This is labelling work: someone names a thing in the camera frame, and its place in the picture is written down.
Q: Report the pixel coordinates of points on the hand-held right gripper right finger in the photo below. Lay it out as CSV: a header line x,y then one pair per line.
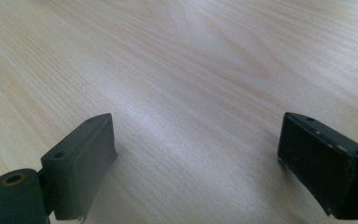
x,y
320,165

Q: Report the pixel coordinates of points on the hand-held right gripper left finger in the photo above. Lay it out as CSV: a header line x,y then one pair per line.
x,y
80,165

